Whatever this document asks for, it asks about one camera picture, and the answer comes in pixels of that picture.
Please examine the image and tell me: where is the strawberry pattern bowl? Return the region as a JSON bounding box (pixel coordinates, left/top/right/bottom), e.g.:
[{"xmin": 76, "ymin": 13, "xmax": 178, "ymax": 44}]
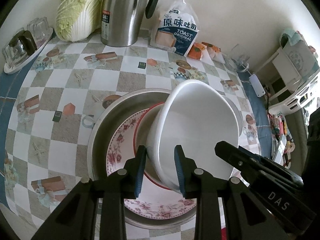
[{"xmin": 133, "ymin": 102, "xmax": 171, "ymax": 190}]

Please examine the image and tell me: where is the floral rimmed round plate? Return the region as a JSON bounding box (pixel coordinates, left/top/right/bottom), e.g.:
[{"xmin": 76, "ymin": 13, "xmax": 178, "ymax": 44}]
[{"xmin": 106, "ymin": 109, "xmax": 196, "ymax": 220}]

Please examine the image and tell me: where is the small white bowl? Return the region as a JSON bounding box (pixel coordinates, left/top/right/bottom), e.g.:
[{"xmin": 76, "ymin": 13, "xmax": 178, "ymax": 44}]
[{"xmin": 146, "ymin": 80, "xmax": 239, "ymax": 192}]

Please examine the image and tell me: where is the stainless steel round pan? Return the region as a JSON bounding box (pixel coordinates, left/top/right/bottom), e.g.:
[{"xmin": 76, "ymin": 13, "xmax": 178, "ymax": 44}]
[{"xmin": 87, "ymin": 88, "xmax": 196, "ymax": 229}]

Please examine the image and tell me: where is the large white blue bowl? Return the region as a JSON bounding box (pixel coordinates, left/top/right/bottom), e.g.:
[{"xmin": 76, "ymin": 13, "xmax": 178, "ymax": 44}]
[{"xmin": 222, "ymin": 95, "xmax": 243, "ymax": 137}]

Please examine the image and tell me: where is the colourful toys pile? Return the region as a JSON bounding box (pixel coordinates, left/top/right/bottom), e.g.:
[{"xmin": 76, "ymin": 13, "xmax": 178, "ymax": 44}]
[{"xmin": 268, "ymin": 113, "xmax": 296, "ymax": 169}]

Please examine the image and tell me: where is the clear glass mug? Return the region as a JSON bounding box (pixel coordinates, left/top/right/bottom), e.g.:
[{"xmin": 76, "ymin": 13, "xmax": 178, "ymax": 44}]
[{"xmin": 225, "ymin": 44, "xmax": 250, "ymax": 73}]

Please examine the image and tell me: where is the orange snack packet left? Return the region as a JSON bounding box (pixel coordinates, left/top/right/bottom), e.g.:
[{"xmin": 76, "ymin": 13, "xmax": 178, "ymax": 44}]
[{"xmin": 188, "ymin": 42, "xmax": 207, "ymax": 61}]

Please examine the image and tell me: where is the orange snack packet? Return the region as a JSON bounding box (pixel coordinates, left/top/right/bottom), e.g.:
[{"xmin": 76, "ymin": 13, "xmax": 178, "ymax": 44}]
[
  {"xmin": 202, "ymin": 42, "xmax": 225, "ymax": 64},
  {"xmin": 188, "ymin": 42, "xmax": 207, "ymax": 61}
]

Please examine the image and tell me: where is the checkered tablecloth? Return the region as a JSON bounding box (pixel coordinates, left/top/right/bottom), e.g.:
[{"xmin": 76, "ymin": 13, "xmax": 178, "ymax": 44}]
[{"xmin": 1, "ymin": 30, "xmax": 271, "ymax": 239}]

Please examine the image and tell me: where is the orange snack packet right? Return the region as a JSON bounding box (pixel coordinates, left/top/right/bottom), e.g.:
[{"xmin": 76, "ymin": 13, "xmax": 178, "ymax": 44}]
[{"xmin": 202, "ymin": 42, "xmax": 225, "ymax": 64}]

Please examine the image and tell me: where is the toast bread bag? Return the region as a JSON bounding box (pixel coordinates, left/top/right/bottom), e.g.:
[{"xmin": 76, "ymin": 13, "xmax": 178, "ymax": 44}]
[{"xmin": 150, "ymin": 0, "xmax": 200, "ymax": 56}]

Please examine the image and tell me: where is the stainless steel thermos jug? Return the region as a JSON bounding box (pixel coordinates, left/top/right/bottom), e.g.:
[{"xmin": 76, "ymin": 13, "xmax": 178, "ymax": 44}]
[{"xmin": 101, "ymin": 0, "xmax": 158, "ymax": 47}]

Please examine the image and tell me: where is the napa cabbage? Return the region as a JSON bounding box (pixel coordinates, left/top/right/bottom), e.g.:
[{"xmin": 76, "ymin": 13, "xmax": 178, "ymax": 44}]
[{"xmin": 55, "ymin": 0, "xmax": 102, "ymax": 42}]

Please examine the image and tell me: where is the glass tray with cups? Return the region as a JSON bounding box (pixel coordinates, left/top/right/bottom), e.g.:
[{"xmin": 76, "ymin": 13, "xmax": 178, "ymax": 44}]
[{"xmin": 2, "ymin": 17, "xmax": 53, "ymax": 75}]

